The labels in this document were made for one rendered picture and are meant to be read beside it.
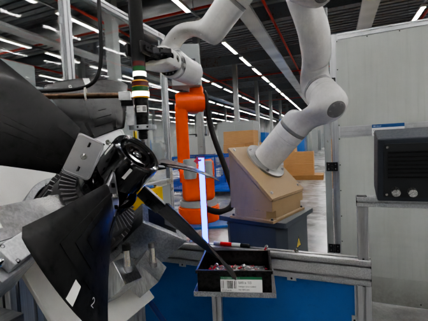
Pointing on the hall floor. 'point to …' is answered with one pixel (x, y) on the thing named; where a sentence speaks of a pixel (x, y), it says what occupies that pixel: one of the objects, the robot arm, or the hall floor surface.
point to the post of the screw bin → (217, 309)
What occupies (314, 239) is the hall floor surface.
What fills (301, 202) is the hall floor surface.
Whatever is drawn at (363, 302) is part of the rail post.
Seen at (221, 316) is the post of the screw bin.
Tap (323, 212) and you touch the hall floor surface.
